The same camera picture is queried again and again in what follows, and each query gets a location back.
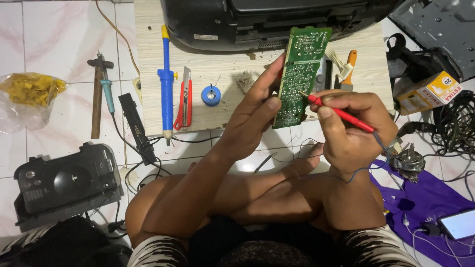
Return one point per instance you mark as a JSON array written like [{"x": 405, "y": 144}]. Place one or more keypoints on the black plastic radio housing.
[{"x": 66, "y": 185}]

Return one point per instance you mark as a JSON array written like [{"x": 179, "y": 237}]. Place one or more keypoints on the purple cloth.
[{"x": 426, "y": 200}]

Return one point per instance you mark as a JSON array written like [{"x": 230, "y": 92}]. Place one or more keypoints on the grey metal chassis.
[{"x": 438, "y": 33}]

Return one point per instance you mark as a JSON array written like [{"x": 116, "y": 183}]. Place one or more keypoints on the black charger plug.
[{"x": 431, "y": 229}]

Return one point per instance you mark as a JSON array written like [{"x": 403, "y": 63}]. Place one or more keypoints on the red multimeter probe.
[{"x": 349, "y": 117}]

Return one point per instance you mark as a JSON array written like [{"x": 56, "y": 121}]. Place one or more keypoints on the red utility knife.
[{"x": 184, "y": 104}]

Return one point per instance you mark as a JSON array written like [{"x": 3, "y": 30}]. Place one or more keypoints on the grey electronic module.
[{"x": 322, "y": 76}]

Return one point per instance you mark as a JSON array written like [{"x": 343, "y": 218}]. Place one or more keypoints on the person's legs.
[{"x": 267, "y": 200}]

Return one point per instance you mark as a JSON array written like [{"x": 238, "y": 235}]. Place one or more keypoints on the yellow and white cardboard box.
[{"x": 430, "y": 94}]

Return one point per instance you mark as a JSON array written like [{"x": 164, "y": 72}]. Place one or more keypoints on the long black plastic device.
[{"x": 136, "y": 126}]

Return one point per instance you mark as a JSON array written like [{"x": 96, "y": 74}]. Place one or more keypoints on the smartphone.
[{"x": 459, "y": 224}]

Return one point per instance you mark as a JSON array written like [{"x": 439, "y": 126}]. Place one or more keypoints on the black multimeter probe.
[{"x": 264, "y": 163}]

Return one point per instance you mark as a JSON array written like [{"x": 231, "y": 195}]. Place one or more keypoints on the plastic bag of yellow pieces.
[{"x": 29, "y": 92}]

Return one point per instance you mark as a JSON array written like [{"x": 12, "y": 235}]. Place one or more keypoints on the small metal motor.
[{"x": 409, "y": 163}]

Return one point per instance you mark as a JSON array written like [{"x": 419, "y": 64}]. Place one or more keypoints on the light wooden work board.
[{"x": 222, "y": 66}]

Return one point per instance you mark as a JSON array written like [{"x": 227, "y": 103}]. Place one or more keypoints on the person's left hand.
[{"x": 241, "y": 126}]

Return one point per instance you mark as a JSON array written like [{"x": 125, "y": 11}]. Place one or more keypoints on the person's black and white shirt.
[{"x": 159, "y": 252}]

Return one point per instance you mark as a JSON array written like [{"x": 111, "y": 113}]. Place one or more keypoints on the black radio cassette player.
[{"x": 259, "y": 22}]

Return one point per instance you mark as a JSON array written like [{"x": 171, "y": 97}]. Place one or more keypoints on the person's right hand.
[{"x": 356, "y": 144}]

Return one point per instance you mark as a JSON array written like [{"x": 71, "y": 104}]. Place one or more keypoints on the blue desoldering pump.
[{"x": 166, "y": 81}]

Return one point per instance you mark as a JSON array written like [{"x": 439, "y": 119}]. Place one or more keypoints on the grey fibre wad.
[{"x": 248, "y": 81}]

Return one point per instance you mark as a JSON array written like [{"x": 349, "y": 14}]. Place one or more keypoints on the blue solder spool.
[{"x": 210, "y": 97}]

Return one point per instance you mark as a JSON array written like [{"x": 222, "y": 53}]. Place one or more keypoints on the green circuit board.
[{"x": 300, "y": 74}]

